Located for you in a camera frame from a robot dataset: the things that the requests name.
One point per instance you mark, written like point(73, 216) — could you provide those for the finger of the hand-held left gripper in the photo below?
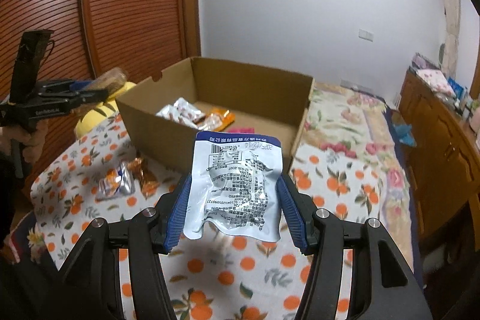
point(80, 84)
point(90, 96)

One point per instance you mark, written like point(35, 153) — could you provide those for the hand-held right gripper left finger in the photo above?
point(178, 217)

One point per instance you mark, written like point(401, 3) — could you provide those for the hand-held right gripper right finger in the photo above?
point(294, 217)

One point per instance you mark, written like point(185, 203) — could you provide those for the brown bar snack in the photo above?
point(110, 79)

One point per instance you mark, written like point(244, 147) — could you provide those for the white blue-edged snack packet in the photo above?
point(232, 188)

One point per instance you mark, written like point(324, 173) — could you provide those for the silver red-label snack packet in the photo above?
point(180, 112)

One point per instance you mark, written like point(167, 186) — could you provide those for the pink snack packet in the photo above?
point(240, 129)

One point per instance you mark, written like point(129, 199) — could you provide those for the orange snack packet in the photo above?
point(221, 117)

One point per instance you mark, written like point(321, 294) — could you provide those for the brown cardboard box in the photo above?
point(258, 87)

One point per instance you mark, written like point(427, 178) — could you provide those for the person's left hand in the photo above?
point(33, 140)

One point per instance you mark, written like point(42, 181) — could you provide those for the yellow plush toy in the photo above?
point(93, 117)

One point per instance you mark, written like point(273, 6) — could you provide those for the brown wrapped snack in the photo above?
point(145, 175)

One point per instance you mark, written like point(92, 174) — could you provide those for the orange-print white blanket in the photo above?
point(225, 267)

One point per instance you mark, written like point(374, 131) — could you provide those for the silver orange-blue snack packet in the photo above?
point(116, 181)

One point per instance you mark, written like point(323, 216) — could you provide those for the red-brown slatted wardrobe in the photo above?
point(112, 5)

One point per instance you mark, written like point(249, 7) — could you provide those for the floral bed sheet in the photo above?
point(352, 132)

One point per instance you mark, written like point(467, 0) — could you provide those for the teal cloth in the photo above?
point(405, 134)

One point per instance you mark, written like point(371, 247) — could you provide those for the long wooden cabinet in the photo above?
point(438, 162)

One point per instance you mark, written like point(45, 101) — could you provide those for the pink floral folded cloth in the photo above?
point(435, 82)

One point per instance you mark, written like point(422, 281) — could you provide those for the purple bag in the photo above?
point(422, 61)

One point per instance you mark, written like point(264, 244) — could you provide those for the blue box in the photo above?
point(457, 87)

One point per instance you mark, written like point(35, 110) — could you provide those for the floral curtain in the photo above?
point(450, 24)

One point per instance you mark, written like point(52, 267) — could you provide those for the white wall switch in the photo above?
point(366, 35)

